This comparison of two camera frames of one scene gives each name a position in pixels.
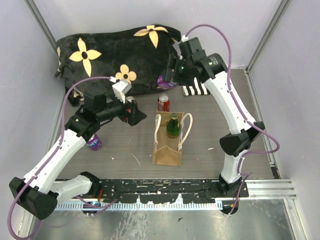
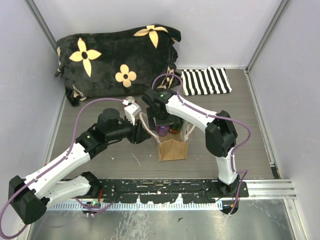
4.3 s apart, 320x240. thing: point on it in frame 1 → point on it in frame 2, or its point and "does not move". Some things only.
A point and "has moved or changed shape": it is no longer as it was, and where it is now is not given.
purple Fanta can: x=162 y=84 → x=162 y=130
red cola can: x=131 y=99 does not move
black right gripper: x=174 y=62 → x=171 y=119
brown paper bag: x=167 y=151 has moved or changed shape
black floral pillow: x=139 y=55 does not move
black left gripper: x=134 y=117 → x=139 y=133
